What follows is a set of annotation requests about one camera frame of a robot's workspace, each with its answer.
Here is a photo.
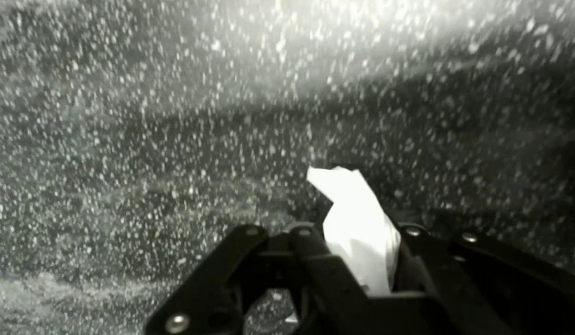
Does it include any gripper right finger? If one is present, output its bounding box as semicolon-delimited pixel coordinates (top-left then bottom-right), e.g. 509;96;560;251
393;223;575;335

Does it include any white paper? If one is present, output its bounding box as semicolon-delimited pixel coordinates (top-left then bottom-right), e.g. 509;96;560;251
306;166;402;297

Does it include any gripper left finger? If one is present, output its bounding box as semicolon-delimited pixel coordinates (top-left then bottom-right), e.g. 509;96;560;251
144;221;376;335

